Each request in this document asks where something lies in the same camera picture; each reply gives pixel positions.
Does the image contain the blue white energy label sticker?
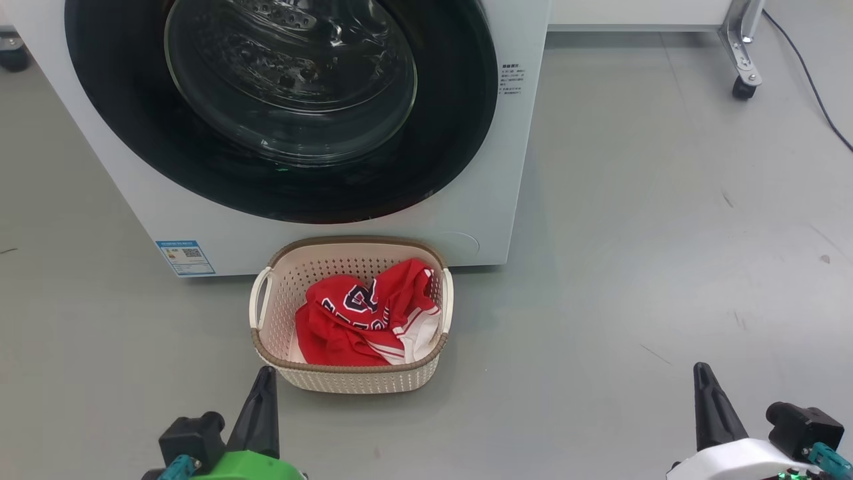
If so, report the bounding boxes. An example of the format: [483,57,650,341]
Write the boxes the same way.
[155,240,216,277]

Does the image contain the black caster wheel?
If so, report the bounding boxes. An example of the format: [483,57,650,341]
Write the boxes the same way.
[0,33,31,73]

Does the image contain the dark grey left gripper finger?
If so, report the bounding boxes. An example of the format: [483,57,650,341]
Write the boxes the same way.
[227,365,270,461]
[257,365,281,461]

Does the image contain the teal left camera connector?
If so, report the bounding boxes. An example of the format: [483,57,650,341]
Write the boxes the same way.
[158,455,201,480]

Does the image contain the metal bracket caster wheel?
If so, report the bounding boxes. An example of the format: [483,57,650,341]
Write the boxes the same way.
[718,0,764,101]

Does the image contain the black floor cable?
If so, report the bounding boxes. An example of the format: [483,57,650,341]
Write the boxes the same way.
[763,8,853,153]

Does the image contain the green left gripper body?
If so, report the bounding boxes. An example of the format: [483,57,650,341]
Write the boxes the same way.
[193,450,307,480]

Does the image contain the teal camera connector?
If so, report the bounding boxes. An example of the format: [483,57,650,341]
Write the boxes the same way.
[808,443,853,478]
[158,455,201,480]

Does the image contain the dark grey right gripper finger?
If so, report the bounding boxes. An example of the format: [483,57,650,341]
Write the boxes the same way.
[693,362,722,452]
[701,362,749,449]

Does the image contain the teal right camera connector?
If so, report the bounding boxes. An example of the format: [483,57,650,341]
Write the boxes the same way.
[808,443,853,478]

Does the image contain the round glass washing machine door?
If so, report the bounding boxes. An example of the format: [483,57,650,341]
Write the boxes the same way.
[65,0,499,224]

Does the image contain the red basketball jersey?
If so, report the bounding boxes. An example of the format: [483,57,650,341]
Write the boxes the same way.
[295,259,442,367]

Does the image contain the cream perforated laundry basket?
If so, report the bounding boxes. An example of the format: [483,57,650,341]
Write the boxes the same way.
[249,235,454,394]

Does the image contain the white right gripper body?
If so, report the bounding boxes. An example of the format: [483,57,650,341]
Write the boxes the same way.
[666,438,824,480]

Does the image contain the white front-load washing machine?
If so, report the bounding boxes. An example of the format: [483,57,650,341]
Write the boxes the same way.
[7,0,552,277]

